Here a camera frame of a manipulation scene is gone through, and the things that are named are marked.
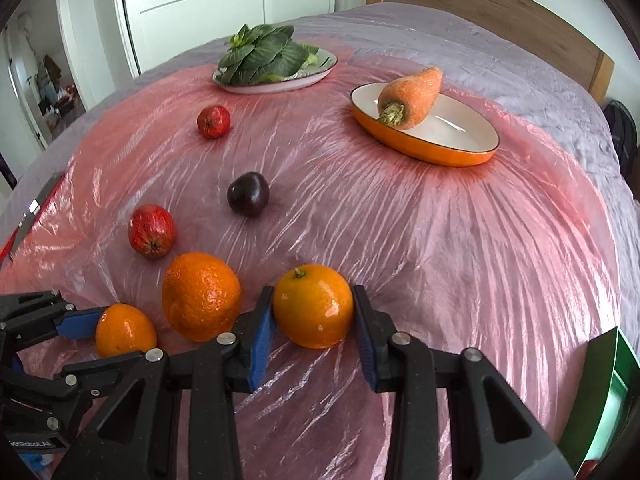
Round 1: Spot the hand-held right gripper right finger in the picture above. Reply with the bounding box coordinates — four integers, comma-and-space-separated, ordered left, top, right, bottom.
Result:
351, 285, 576, 480

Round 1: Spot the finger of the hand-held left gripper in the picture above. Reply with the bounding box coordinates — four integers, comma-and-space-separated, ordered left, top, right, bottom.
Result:
52, 350, 153, 403
0, 290, 108, 348

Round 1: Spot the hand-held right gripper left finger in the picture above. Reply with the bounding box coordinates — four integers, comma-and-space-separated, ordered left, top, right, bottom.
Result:
52, 285, 277, 480

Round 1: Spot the orange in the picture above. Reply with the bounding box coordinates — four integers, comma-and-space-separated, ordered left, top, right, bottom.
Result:
272, 265, 355, 350
95, 303, 158, 359
161, 252, 242, 343

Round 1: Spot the green rectangular tray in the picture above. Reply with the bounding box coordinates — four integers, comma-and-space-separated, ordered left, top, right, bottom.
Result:
572, 327, 633, 480

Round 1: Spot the pink plastic sheet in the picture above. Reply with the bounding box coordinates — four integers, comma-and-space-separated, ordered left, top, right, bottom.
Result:
0, 35, 623, 480

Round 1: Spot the phone in red case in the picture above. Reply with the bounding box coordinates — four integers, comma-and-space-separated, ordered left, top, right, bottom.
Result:
7, 170, 68, 261

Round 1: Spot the dark purple plum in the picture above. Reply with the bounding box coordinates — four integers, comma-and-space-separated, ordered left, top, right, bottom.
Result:
227, 171, 271, 219

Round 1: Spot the orange oval dish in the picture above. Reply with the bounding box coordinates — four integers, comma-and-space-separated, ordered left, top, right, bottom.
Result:
349, 82, 501, 167

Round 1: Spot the carrot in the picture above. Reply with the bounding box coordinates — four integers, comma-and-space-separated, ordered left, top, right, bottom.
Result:
376, 66, 444, 130

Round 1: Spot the white round plate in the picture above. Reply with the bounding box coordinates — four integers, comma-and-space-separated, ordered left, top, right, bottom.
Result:
212, 46, 338, 94

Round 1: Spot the green bok choy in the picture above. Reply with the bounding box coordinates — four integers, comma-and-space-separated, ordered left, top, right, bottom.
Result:
218, 23, 321, 86

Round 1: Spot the black backpack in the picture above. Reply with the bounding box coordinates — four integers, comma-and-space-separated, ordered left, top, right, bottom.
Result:
602, 100, 640, 181

